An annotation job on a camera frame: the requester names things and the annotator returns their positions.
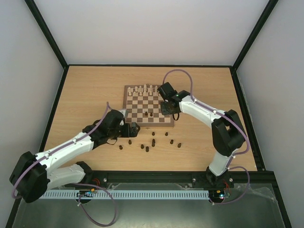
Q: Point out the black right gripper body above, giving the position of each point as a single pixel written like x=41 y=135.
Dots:
x=167 y=109

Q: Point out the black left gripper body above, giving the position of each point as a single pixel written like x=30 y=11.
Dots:
x=125 y=133

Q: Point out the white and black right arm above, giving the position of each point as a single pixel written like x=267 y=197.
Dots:
x=227 y=131

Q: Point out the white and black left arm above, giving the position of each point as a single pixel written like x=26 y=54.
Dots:
x=34 y=174

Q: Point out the wooden folding chess board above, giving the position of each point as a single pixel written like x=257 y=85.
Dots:
x=137 y=104

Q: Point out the left electronics board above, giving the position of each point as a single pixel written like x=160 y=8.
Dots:
x=86 y=193

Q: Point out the electronics board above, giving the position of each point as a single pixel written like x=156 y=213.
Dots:
x=221 y=194
x=86 y=193

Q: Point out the right electronics board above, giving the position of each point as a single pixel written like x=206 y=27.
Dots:
x=221 y=194

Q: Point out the light blue slotted cable duct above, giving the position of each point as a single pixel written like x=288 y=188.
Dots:
x=132 y=195

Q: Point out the black aluminium frame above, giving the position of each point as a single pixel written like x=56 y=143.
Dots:
x=261 y=175

